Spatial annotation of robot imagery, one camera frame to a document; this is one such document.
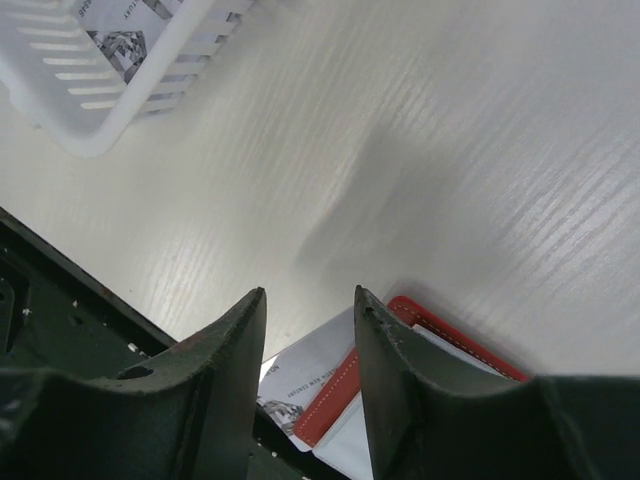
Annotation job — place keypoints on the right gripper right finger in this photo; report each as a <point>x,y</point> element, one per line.
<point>431,415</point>

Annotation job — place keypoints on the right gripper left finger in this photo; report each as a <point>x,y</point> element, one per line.
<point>186,413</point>

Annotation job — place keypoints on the red leather card holder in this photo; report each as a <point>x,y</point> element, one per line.
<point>333,425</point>

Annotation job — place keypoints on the silver card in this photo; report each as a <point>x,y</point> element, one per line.
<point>290,380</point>

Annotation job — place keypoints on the white plastic basket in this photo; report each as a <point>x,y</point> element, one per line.
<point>60,82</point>

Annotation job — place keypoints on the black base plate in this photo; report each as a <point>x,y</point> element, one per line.
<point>55,315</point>

